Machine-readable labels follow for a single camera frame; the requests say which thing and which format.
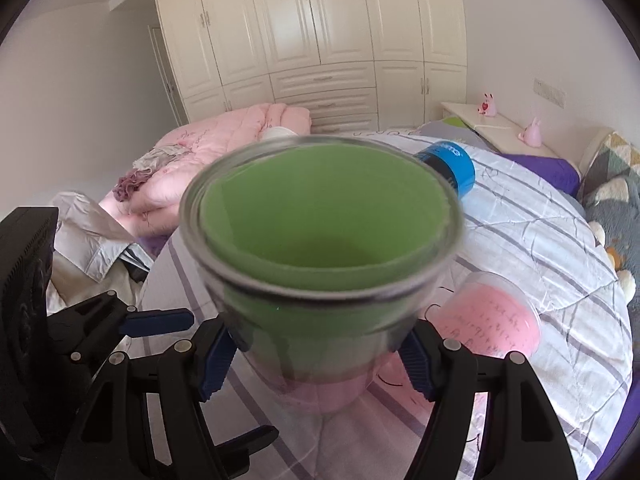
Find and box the purple bed sheet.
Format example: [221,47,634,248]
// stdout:
[500,152,583,196]

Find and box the silver grey jacket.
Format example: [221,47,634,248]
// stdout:
[47,191,156,313]

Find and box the grey green cloth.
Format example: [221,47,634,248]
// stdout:
[422,116,488,149]

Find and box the white bedside shelf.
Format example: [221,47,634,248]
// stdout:
[440,101,561,159]

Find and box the mauve ruffled cloth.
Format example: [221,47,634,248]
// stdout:
[113,166,157,203]

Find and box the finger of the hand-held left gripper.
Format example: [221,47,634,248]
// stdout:
[212,424,280,462]
[47,292,196,368]

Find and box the grey floral cloth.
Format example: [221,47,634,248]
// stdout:
[132,141,194,174]

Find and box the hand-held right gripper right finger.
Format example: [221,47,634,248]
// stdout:
[399,319,577,480]

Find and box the pink quilt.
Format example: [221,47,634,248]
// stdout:
[97,102,313,241]

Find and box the white door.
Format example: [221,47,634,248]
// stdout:
[147,25,184,129]

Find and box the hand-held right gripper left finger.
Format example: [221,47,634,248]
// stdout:
[54,317,239,480]

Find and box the grey plush blanket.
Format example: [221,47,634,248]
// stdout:
[582,175,639,307]

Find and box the geometric patterned pillow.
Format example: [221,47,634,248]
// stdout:
[582,131,640,196]

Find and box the clear cup with pink liner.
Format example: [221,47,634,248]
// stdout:
[434,270,544,361]

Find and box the white wall outlet panel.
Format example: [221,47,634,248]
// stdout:
[532,78,567,107]

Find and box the cream headboard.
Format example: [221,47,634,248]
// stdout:
[575,126,614,173]

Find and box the blue label plastic bottle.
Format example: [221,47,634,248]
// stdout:
[414,141,476,202]

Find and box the cream wardrobe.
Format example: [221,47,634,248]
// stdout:
[150,0,468,134]

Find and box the clear cup with green liner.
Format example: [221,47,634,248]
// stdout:
[179,134,467,413]

